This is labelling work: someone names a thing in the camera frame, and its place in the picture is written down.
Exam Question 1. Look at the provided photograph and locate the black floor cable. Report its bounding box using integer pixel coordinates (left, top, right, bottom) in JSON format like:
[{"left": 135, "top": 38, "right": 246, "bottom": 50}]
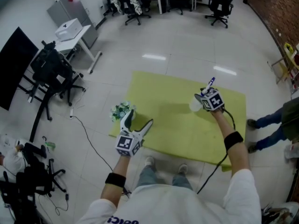
[{"left": 71, "top": 115, "right": 114, "bottom": 173}]

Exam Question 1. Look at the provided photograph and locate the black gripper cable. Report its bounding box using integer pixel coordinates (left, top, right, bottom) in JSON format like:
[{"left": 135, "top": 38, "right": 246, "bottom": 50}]
[{"left": 197, "top": 108, "right": 236, "bottom": 195}]

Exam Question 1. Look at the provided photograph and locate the white printer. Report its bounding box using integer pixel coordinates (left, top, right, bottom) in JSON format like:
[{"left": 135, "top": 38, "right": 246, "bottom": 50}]
[{"left": 55, "top": 18, "right": 83, "bottom": 42}]

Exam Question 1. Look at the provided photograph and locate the person's left leg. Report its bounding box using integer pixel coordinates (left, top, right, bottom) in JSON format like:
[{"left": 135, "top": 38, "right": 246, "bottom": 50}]
[{"left": 136, "top": 164, "right": 157, "bottom": 189}]

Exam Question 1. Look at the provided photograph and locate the black office chair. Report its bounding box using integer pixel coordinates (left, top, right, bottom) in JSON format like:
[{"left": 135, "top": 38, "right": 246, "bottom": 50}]
[
  {"left": 29, "top": 40, "right": 86, "bottom": 107},
  {"left": 0, "top": 158, "right": 68, "bottom": 224},
  {"left": 110, "top": 0, "right": 152, "bottom": 26},
  {"left": 204, "top": 0, "right": 235, "bottom": 29}
]

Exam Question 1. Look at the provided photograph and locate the white table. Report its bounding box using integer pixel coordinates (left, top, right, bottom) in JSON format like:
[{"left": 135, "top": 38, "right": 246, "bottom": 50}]
[{"left": 54, "top": 24, "right": 103, "bottom": 75}]

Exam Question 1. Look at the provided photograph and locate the grey metal cabinet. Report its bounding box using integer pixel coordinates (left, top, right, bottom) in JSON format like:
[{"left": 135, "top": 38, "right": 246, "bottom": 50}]
[{"left": 46, "top": 0, "right": 99, "bottom": 49}]

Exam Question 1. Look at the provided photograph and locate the person's right leg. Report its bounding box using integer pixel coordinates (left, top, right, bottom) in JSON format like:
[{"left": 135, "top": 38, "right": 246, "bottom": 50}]
[{"left": 171, "top": 172, "right": 194, "bottom": 191}]

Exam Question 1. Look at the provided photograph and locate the person's left forearm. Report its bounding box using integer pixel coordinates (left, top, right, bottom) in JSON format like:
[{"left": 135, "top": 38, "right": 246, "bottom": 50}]
[{"left": 100, "top": 153, "right": 132, "bottom": 206}]

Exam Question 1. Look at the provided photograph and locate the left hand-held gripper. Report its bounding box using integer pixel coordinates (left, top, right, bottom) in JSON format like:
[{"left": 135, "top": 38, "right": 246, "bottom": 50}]
[{"left": 116, "top": 109, "right": 154, "bottom": 157}]

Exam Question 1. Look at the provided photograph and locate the person's right forearm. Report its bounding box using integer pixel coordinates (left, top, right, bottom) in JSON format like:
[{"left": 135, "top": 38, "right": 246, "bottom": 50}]
[{"left": 210, "top": 108, "right": 251, "bottom": 175}]

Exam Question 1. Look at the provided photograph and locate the black wristband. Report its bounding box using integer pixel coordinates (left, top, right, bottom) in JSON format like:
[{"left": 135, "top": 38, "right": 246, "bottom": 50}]
[
  {"left": 105, "top": 172, "right": 127, "bottom": 188},
  {"left": 223, "top": 131, "right": 244, "bottom": 152}
]

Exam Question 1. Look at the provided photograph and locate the person's leg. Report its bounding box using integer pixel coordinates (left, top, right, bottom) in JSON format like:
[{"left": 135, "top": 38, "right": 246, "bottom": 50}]
[
  {"left": 171, "top": 172, "right": 194, "bottom": 191},
  {"left": 136, "top": 164, "right": 157, "bottom": 189}
]

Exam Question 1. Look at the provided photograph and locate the black right wristband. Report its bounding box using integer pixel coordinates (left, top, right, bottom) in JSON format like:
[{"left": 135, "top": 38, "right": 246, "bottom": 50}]
[{"left": 223, "top": 131, "right": 244, "bottom": 152}]

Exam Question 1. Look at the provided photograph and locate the black left wristband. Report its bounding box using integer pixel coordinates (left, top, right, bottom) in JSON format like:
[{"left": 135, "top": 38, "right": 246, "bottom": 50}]
[{"left": 105, "top": 172, "right": 127, "bottom": 188}]

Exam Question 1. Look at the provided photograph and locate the yellow-green cloth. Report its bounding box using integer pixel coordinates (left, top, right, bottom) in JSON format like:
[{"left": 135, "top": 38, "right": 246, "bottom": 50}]
[{"left": 108, "top": 70, "right": 247, "bottom": 173}]

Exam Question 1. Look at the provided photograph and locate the person's white shirt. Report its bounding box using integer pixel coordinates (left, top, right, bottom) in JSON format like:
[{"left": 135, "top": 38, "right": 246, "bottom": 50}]
[{"left": 76, "top": 168, "right": 262, "bottom": 224}]

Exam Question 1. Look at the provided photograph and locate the green bottle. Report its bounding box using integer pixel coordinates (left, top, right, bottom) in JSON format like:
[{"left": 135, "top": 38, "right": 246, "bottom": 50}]
[{"left": 41, "top": 135, "right": 57, "bottom": 152}]

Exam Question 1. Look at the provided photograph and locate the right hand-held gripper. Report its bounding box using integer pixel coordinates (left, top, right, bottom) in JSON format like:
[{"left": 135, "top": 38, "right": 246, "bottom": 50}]
[{"left": 194, "top": 87, "right": 225, "bottom": 112}]

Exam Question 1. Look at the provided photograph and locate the clear plastic bag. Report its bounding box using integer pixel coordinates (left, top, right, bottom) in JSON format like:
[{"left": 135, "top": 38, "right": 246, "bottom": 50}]
[{"left": 283, "top": 142, "right": 299, "bottom": 166}]

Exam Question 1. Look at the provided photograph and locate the large black screen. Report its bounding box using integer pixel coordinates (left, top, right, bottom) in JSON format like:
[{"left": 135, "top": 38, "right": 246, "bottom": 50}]
[{"left": 0, "top": 26, "right": 40, "bottom": 111}]

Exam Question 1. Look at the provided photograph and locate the translucent spray bottle blue nozzle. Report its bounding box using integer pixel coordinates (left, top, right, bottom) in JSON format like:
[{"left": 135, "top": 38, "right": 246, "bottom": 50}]
[{"left": 188, "top": 77, "right": 216, "bottom": 112}]

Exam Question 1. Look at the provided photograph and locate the white flower bouquet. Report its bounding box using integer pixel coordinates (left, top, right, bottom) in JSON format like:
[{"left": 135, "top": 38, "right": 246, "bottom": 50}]
[{"left": 110, "top": 101, "right": 137, "bottom": 123}]

